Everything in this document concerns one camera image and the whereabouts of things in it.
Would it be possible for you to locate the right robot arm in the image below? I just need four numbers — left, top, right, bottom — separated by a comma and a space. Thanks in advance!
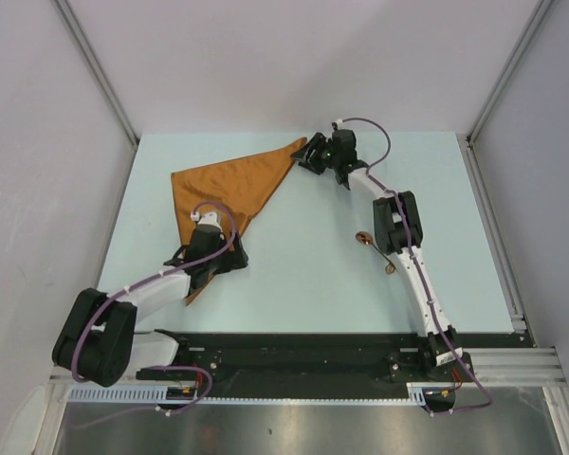
291, 129, 468, 380

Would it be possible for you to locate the copper spoon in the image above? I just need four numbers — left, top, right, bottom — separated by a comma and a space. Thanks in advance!
355, 231, 395, 268

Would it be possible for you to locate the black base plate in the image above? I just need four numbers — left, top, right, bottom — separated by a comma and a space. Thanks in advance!
78, 329, 478, 411

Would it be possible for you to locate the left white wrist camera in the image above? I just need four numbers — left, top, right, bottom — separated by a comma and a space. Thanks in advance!
190, 210, 222, 230

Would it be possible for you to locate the orange cloth napkin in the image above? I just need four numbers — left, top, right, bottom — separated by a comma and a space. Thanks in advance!
171, 136, 307, 304

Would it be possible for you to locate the white slotted cable duct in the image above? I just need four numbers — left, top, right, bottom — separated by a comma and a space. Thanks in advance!
68, 382, 431, 405

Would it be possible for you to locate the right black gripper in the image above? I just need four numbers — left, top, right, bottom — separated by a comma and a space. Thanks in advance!
290, 133, 340, 175

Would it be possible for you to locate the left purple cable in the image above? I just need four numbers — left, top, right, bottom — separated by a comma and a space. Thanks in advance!
70, 201, 241, 430

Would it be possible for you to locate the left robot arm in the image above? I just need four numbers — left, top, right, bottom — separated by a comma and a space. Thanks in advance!
51, 213, 248, 387

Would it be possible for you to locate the aluminium frame rail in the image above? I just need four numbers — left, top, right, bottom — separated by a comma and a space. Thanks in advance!
468, 348, 566, 387

